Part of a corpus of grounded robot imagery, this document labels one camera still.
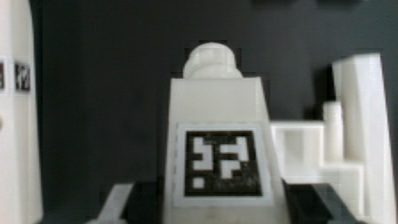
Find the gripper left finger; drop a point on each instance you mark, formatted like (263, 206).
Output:
(130, 206)

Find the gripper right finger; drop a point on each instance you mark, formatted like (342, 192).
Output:
(315, 205)

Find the white chair leg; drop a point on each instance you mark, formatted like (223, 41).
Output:
(223, 178)

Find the white chair seat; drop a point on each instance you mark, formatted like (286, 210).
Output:
(334, 151)

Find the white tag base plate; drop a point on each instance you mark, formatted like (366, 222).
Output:
(20, 175)

